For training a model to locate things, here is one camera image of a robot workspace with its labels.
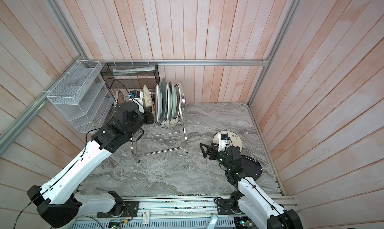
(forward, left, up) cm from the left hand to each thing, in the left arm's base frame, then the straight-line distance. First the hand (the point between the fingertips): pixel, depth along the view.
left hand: (151, 111), depth 68 cm
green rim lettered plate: (+16, -4, -35) cm, 39 cm away
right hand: (-6, -27, -21) cm, 35 cm away
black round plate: (-14, -55, -35) cm, 67 cm away
